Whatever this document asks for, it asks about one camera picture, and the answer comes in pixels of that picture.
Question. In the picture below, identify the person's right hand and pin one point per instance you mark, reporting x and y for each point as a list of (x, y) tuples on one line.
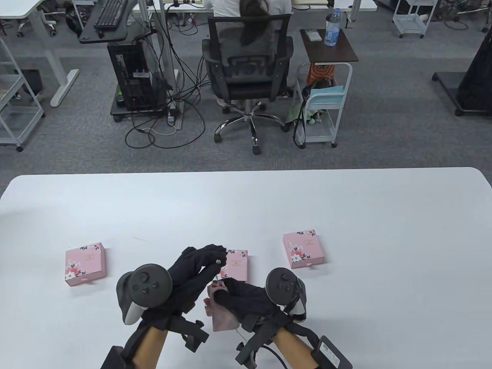
[(250, 300)]

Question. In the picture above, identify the person's left hand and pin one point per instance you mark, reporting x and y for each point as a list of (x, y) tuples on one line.
[(192, 269)]

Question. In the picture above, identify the pink floral jewelry box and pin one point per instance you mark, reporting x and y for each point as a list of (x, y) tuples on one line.
[(85, 263), (237, 267), (305, 248)]

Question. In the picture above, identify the black VR controller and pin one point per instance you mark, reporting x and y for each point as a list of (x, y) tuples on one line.
[(282, 284), (146, 286)]

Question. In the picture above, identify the person's right forearm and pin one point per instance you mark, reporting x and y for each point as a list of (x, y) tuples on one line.
[(294, 346)]

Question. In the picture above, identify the person's left forearm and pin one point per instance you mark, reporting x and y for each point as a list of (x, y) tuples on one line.
[(150, 348)]

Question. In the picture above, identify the black labelled wrist sensor box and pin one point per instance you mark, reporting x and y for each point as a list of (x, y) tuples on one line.
[(330, 353)]

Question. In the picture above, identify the grey power strip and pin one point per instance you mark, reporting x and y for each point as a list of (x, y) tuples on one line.
[(173, 113)]

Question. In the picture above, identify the black wheeled computer platform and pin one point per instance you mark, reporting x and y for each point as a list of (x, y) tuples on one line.
[(134, 112)]

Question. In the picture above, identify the green bag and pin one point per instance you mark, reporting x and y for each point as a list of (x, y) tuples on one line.
[(296, 113)]

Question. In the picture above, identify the black mesh office chair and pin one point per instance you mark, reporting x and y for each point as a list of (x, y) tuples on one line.
[(248, 88)]

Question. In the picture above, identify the black computer tower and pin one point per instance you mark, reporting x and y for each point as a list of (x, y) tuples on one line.
[(130, 73)]

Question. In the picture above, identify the light blue folder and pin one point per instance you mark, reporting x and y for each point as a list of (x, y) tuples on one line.
[(326, 96)]

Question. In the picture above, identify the white desk with metal legs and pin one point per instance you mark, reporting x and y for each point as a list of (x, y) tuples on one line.
[(165, 38)]

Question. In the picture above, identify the orange patterned bag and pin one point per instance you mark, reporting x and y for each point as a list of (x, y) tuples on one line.
[(321, 73)]

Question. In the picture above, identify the black keyboard tray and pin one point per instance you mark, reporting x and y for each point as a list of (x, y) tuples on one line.
[(115, 36)]

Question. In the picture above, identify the brown side table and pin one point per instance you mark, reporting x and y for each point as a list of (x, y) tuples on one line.
[(330, 54)]

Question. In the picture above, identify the white smartphone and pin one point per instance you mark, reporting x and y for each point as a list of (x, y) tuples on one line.
[(313, 35)]

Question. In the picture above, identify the black keyboard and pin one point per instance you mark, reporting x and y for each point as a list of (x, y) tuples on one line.
[(109, 15)]

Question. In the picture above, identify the black backpack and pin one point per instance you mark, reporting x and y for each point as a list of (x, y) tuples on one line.
[(75, 23)]

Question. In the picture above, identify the clear water bottle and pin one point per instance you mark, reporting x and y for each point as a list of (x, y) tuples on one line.
[(332, 32)]

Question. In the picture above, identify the white chair base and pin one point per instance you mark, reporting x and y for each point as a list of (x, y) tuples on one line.
[(50, 27)]

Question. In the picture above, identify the white standing desk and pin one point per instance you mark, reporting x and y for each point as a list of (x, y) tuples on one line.
[(23, 7)]

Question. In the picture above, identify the black floor stand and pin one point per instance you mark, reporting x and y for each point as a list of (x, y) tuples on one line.
[(476, 77)]

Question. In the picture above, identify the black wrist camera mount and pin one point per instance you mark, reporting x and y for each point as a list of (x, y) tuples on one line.
[(253, 344), (192, 332)]

